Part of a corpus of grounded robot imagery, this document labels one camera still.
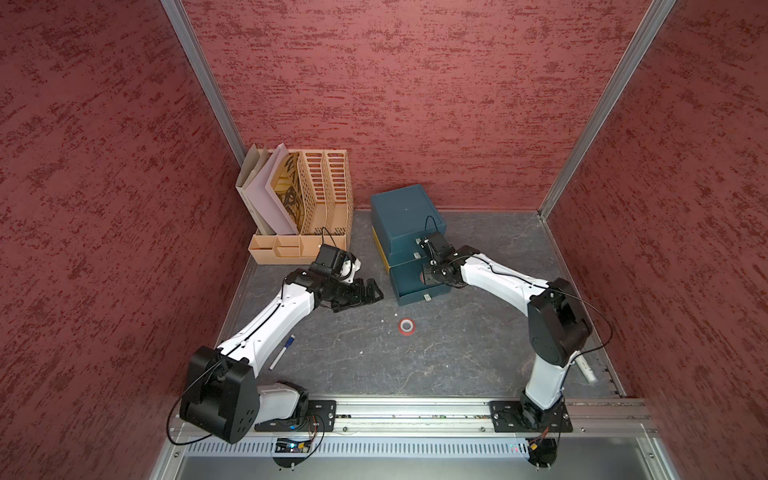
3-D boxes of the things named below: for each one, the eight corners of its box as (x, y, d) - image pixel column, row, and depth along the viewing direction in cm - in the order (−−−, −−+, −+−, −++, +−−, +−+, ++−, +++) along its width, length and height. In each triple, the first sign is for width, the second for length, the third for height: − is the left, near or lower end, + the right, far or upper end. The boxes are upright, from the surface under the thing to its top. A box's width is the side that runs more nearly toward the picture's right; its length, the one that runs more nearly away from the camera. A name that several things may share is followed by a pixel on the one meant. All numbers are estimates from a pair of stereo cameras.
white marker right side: (589, 384, 82) (594, 382, 80) (573, 358, 86) (577, 355, 84) (595, 382, 82) (600, 380, 80) (578, 356, 87) (582, 353, 85)
